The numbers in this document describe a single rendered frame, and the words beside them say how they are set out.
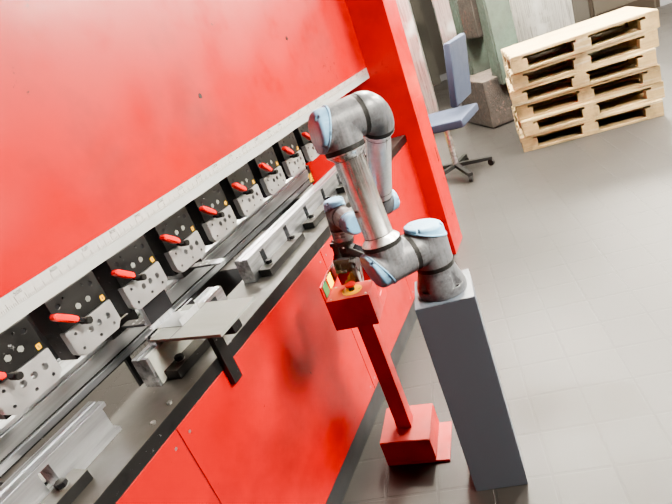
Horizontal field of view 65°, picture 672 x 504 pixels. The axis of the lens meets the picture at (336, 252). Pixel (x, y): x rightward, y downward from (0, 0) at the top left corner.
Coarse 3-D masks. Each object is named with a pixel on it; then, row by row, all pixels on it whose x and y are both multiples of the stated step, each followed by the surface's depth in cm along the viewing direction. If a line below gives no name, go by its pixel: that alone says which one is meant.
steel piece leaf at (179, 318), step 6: (192, 306) 154; (174, 312) 160; (180, 312) 158; (186, 312) 151; (192, 312) 153; (168, 318) 157; (174, 318) 156; (180, 318) 149; (186, 318) 151; (162, 324) 155; (168, 324) 153; (174, 324) 152; (180, 324) 150
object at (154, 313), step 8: (160, 296) 155; (152, 304) 152; (160, 304) 155; (168, 304) 158; (144, 312) 150; (152, 312) 152; (160, 312) 155; (168, 312) 158; (144, 320) 151; (152, 320) 152; (160, 320) 155; (152, 328) 152
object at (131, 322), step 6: (132, 312) 169; (126, 318) 167; (132, 318) 169; (120, 324) 164; (126, 324) 164; (132, 324) 162; (138, 324) 161; (144, 324) 159; (120, 330) 164; (114, 336) 162
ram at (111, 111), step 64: (0, 0) 122; (64, 0) 137; (128, 0) 157; (192, 0) 182; (256, 0) 219; (320, 0) 272; (0, 64) 120; (64, 64) 134; (128, 64) 153; (192, 64) 178; (256, 64) 212; (320, 64) 262; (0, 128) 118; (64, 128) 132; (128, 128) 150; (192, 128) 173; (256, 128) 206; (0, 192) 116; (64, 192) 129; (128, 192) 147; (192, 192) 169; (0, 256) 114; (64, 256) 127; (0, 320) 112
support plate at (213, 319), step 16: (192, 304) 161; (208, 304) 157; (224, 304) 153; (240, 304) 149; (192, 320) 150; (208, 320) 146; (224, 320) 143; (160, 336) 148; (176, 336) 144; (192, 336) 141; (208, 336) 138
